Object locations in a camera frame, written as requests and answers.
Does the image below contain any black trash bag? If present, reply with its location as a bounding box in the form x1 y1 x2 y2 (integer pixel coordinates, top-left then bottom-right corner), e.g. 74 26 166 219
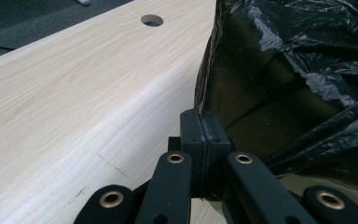
193 0 358 190

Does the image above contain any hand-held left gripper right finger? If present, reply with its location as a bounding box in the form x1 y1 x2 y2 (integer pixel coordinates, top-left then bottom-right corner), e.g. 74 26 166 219
202 110 233 201

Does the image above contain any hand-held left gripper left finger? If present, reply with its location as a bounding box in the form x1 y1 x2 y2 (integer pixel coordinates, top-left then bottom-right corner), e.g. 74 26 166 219
167 107 208 200

